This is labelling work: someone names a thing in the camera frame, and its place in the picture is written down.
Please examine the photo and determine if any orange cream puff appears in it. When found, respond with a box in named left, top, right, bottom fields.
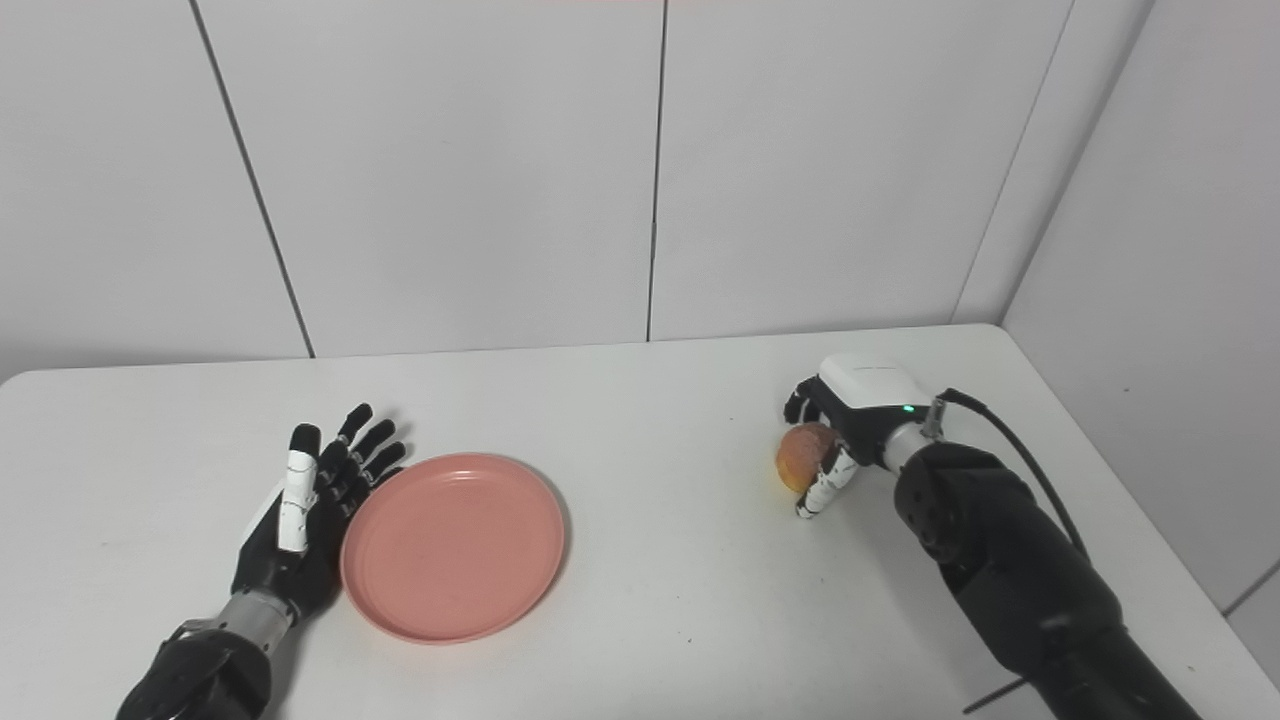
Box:
left=776, top=422, right=841, bottom=494

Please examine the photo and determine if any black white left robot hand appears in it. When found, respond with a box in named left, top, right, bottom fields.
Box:
left=230, top=403, right=408, bottom=623

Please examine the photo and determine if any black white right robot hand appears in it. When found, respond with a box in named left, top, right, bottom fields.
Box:
left=783, top=353, right=936, bottom=521

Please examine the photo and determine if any pink round plate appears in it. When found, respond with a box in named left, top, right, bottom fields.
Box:
left=340, top=453, right=567, bottom=645

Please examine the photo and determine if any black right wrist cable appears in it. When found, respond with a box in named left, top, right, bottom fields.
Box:
left=926, top=388, right=1091, bottom=715

